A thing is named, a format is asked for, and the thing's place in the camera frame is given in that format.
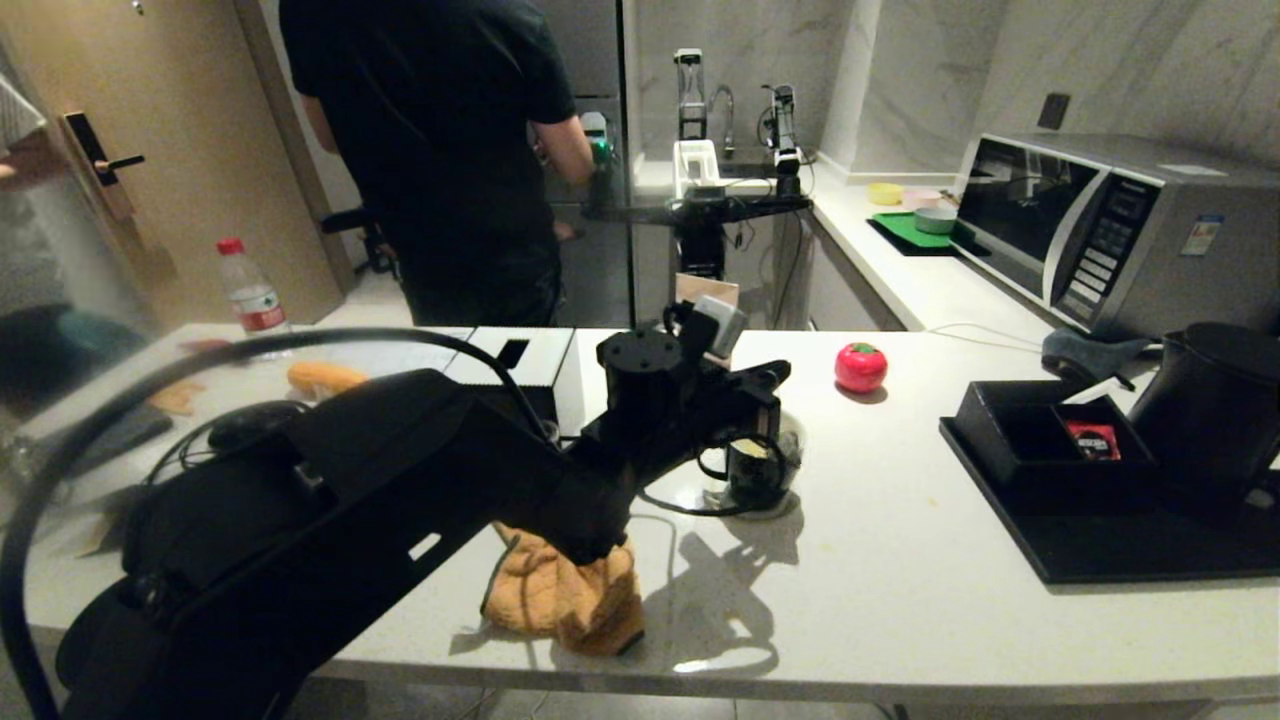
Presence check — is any black electric kettle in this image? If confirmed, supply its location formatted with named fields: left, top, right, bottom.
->
left=1128, top=322, right=1280, bottom=521

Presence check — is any black mug white inside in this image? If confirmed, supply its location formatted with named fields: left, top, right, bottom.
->
left=697, top=405, right=809, bottom=513

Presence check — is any beige QR code sign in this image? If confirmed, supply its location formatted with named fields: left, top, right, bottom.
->
left=675, top=273, right=741, bottom=333

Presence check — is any red tomato toy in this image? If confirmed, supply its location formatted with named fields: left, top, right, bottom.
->
left=835, top=342, right=890, bottom=394

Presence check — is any round grey coaster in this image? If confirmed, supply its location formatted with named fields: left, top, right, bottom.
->
left=703, top=485, right=801, bottom=523

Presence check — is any black background shelf board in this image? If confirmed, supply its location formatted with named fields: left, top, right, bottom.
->
left=583, top=195, right=813, bottom=227

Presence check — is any black tissue box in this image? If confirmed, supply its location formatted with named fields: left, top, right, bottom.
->
left=445, top=327, right=587, bottom=441

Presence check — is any green board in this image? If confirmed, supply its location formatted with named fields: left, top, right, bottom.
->
left=872, top=211, right=966, bottom=251

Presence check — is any white plastic stand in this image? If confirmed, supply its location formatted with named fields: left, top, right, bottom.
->
left=672, top=140, right=723, bottom=201

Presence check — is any orange fluffy towel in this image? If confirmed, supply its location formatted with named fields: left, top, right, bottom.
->
left=482, top=520, right=647, bottom=658

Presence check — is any black compartment organizer box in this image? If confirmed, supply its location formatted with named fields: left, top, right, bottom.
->
left=955, top=378, right=1159, bottom=488

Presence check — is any chrome faucet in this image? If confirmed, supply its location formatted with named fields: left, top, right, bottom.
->
left=708, top=85, right=739, bottom=163

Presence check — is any device with green light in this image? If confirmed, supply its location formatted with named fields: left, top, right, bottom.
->
left=582, top=110, right=615, bottom=211

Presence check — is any grey blue rag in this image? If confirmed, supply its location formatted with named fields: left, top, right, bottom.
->
left=1042, top=328, right=1154, bottom=381

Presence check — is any red sachet packet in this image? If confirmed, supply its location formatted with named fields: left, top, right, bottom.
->
left=1063, top=420, right=1123, bottom=461

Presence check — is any white stick sachet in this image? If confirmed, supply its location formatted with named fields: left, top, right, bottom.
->
left=1058, top=372, right=1141, bottom=406

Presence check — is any large black serving tray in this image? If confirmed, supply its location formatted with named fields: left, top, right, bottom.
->
left=938, top=415, right=1280, bottom=585

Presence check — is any person in black shirt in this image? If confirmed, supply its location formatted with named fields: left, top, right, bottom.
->
left=278, top=0, right=597, bottom=329

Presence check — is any yellow corn cob toy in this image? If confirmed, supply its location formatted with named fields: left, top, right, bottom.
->
left=287, top=362, right=371, bottom=397

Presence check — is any silver microwave oven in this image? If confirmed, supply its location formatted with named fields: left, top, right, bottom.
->
left=952, top=133, right=1280, bottom=344

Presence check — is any black chair armrest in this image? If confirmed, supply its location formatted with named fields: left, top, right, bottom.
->
left=320, top=205, right=398, bottom=278

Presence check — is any black computer mouse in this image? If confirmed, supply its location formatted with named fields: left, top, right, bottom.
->
left=208, top=401, right=309, bottom=453

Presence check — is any clear water bottle red cap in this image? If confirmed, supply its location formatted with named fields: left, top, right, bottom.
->
left=218, top=237, right=293, bottom=338

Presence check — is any orange fries toy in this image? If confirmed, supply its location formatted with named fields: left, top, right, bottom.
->
left=146, top=380, right=207, bottom=417

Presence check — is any wooden door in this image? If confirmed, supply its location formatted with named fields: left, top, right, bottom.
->
left=0, top=0, right=346, bottom=331

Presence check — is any teal round object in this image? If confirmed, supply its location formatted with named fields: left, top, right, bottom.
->
left=60, top=312, right=149, bottom=366

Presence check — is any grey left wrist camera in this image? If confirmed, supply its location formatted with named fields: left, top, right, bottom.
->
left=690, top=295, right=749, bottom=361

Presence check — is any white power cable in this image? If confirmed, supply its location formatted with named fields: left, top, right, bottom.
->
left=920, top=322, right=1181, bottom=356

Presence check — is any long black left arm cable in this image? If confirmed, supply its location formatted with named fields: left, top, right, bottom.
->
left=0, top=326, right=553, bottom=720

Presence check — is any black power cable with plug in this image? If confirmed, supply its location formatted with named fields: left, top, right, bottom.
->
left=148, top=405, right=301, bottom=491

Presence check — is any black door lock handle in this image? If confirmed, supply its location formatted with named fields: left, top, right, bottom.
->
left=58, top=112, right=148, bottom=223

